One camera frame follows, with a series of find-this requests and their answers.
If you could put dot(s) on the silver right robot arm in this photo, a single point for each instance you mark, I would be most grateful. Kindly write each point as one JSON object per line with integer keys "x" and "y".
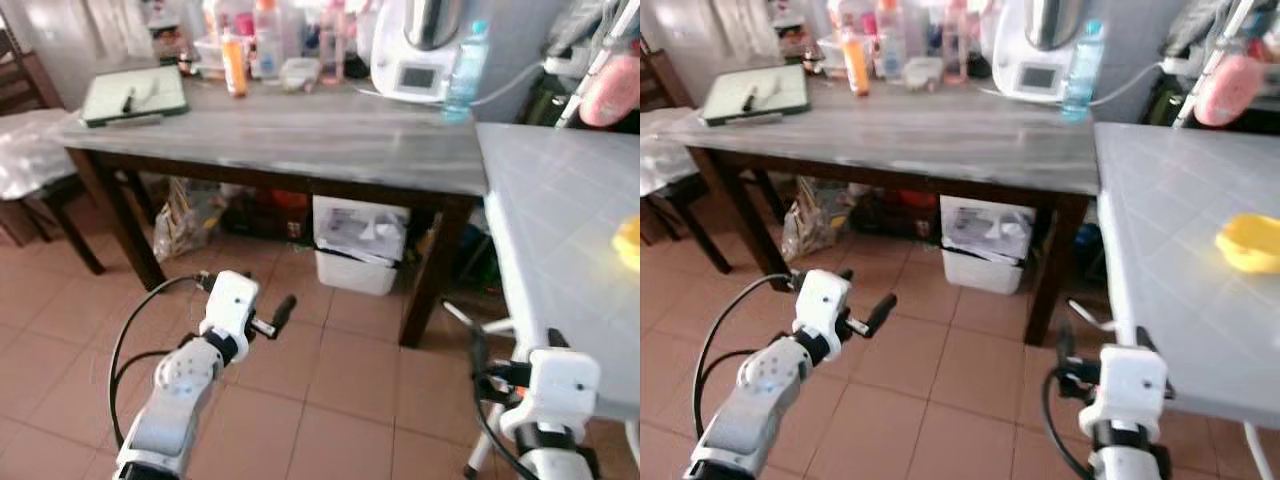
{"x": 555, "y": 455}
{"x": 1130, "y": 455}

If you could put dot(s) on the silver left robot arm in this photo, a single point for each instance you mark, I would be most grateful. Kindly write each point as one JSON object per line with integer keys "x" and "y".
{"x": 175, "y": 400}
{"x": 755, "y": 400}

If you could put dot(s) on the white storage bin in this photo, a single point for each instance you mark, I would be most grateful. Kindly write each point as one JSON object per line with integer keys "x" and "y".
{"x": 985, "y": 245}
{"x": 360, "y": 245}

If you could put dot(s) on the crinkled snack bag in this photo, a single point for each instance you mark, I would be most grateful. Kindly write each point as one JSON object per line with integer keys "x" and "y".
{"x": 185, "y": 222}
{"x": 815, "y": 222}

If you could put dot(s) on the white tiled table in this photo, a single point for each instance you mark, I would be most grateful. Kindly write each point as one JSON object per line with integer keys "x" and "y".
{"x": 1180, "y": 300}
{"x": 570, "y": 230}

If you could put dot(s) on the dark wooden grey-topped table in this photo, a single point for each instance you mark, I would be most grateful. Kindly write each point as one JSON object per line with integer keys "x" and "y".
{"x": 300, "y": 140}
{"x": 900, "y": 140}

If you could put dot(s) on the yellow plastic bowl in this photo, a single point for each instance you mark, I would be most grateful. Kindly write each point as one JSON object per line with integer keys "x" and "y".
{"x": 1250, "y": 243}
{"x": 630, "y": 245}

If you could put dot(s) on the dark wooden chair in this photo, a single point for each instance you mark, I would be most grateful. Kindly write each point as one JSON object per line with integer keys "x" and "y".
{"x": 690, "y": 215}
{"x": 25, "y": 90}

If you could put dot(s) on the small white container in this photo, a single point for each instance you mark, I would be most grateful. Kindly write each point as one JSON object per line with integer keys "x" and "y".
{"x": 922, "y": 73}
{"x": 300, "y": 75}

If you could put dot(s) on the orange bottle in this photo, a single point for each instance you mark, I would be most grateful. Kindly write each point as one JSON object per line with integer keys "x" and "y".
{"x": 857, "y": 65}
{"x": 235, "y": 68}

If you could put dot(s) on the green-rimmed white board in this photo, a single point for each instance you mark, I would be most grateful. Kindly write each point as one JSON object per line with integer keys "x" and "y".
{"x": 755, "y": 95}
{"x": 135, "y": 95}

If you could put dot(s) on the white cloth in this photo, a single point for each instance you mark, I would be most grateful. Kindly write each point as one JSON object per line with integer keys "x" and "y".
{"x": 30, "y": 150}
{"x": 665, "y": 155}

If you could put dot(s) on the clear bottle with label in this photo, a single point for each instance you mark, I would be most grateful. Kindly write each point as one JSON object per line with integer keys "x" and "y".
{"x": 266, "y": 45}
{"x": 889, "y": 45}

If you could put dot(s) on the pink slim bottle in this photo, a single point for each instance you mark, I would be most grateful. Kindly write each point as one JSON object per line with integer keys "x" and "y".
{"x": 956, "y": 45}
{"x": 332, "y": 45}

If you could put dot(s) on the blue plastic water bottle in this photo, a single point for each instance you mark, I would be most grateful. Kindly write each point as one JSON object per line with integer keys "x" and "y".
{"x": 1083, "y": 72}
{"x": 465, "y": 75}

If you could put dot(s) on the white kitchen machine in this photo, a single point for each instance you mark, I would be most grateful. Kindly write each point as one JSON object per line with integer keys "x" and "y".
{"x": 1035, "y": 60}
{"x": 415, "y": 60}

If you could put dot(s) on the pink rounded object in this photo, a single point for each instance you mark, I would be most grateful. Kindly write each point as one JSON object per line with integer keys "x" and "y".
{"x": 1230, "y": 92}
{"x": 612, "y": 92}

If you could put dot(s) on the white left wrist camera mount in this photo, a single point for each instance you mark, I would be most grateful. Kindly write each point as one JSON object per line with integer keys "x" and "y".
{"x": 230, "y": 300}
{"x": 822, "y": 300}

